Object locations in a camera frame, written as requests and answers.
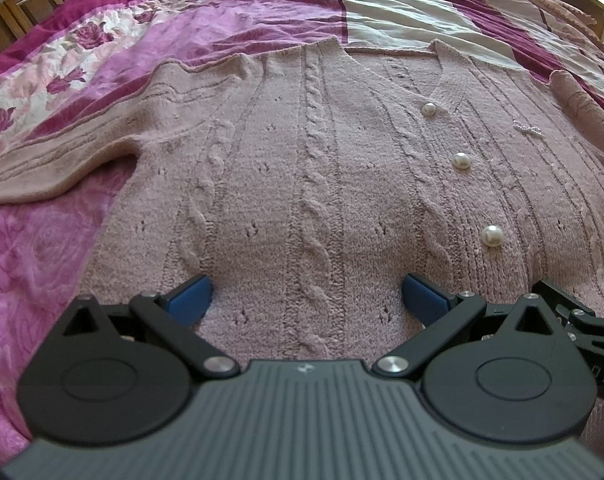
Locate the pink knit cardigan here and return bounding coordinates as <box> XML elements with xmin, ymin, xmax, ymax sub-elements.
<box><xmin>0</xmin><ymin>39</ymin><xmax>604</xmax><ymax>462</ymax></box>

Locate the pink purple striped bedspread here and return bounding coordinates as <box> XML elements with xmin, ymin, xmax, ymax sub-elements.
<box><xmin>0</xmin><ymin>0</ymin><xmax>604</xmax><ymax>466</ymax></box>

